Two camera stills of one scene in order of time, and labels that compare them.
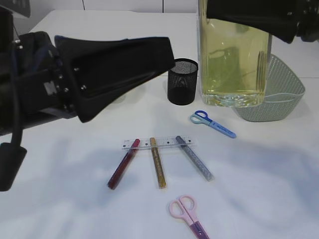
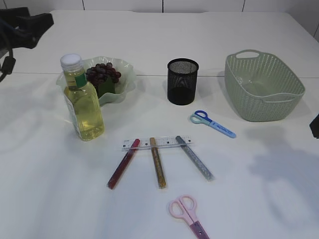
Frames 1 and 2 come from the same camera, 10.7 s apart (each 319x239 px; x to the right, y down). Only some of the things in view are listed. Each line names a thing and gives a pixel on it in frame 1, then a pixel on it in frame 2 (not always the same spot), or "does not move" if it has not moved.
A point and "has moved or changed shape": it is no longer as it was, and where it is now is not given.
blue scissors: (201, 117) does not move
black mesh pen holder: (182, 80) does not move
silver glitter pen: (203, 170) does not move
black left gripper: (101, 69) → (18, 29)
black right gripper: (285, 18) → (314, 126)
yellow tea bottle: (235, 61) has moved or changed shape
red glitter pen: (123, 164) does not move
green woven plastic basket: (285, 92) does not move
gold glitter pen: (158, 166) does not move
